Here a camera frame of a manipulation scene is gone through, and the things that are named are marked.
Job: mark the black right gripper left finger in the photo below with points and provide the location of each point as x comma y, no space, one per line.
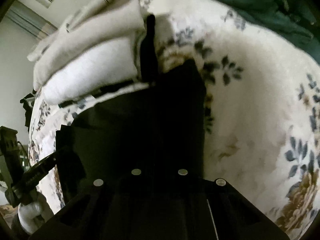
121,208

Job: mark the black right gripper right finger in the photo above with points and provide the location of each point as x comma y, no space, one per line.
196,208

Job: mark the black striped sweater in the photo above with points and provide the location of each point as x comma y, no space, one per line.
147,135

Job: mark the black clothes pile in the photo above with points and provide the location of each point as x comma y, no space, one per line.
27,104

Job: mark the white gloved left hand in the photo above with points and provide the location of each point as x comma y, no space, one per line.
31,217

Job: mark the floral bed blanket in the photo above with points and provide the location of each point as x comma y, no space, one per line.
261,108

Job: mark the white folded garment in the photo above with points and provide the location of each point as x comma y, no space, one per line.
108,63

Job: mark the left teal curtain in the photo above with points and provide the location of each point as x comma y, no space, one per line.
30,21

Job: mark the beige folded garment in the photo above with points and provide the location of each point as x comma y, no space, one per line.
99,21

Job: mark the dark green plush blanket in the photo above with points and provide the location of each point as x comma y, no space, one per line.
295,20

